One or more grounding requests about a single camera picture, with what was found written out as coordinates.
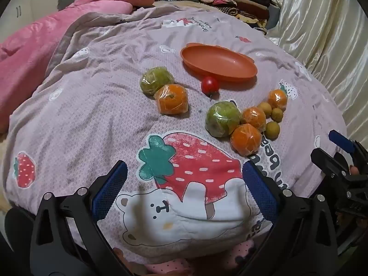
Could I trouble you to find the beige blanket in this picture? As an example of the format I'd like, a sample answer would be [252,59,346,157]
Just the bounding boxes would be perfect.
[152,0,202,10]

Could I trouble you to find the stack of folded clothes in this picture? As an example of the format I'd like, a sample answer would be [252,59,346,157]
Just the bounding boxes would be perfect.
[197,0,271,31]

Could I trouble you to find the white wardrobe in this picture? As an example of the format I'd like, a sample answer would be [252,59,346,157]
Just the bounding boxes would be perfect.
[3,0,61,35]

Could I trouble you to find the red tomato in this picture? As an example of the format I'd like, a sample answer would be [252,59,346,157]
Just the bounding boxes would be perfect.
[201,76,220,100]

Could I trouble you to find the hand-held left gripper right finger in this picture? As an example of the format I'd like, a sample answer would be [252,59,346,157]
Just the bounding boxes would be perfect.
[242,160,338,276]

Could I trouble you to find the grey pillow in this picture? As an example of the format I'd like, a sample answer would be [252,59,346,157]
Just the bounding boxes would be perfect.
[266,6,281,29]

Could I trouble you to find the orange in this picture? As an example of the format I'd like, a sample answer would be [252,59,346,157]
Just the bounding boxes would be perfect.
[155,84,189,115]
[230,124,263,156]
[241,107,267,133]
[267,89,288,110]

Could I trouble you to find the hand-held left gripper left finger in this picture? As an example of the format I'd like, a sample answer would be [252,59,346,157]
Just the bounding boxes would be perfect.
[30,160,133,276]

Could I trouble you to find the green citrus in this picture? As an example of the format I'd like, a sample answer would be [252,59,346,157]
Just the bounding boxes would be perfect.
[140,67,175,97]
[205,101,242,138]

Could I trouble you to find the cream satin curtain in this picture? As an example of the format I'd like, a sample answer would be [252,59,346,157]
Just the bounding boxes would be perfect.
[264,0,368,144]

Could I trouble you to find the strawberry bear printed blanket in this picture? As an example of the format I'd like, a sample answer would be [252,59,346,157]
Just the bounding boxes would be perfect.
[3,6,348,265]

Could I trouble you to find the person's pink patterned pants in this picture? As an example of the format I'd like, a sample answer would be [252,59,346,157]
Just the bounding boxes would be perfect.
[113,239,259,276]

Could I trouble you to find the pink blanket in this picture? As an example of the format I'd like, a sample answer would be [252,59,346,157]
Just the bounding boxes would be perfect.
[0,0,156,134]

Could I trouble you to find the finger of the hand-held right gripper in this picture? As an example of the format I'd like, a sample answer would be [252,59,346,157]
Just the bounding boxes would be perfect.
[310,148,350,179]
[329,130,368,164]

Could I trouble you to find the orange plastic plate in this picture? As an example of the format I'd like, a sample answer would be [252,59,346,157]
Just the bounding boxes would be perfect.
[181,43,258,83]

